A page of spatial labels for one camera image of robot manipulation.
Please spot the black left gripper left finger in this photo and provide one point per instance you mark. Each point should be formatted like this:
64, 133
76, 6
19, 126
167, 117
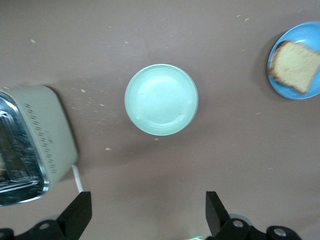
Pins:
80, 212

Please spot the mint green plate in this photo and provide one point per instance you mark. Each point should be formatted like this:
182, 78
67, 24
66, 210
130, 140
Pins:
160, 100

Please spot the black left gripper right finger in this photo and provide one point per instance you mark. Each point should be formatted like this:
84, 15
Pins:
215, 215

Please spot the blue plate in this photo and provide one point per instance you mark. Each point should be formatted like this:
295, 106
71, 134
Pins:
302, 30

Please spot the beige and chrome toaster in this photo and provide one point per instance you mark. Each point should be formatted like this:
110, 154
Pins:
50, 120

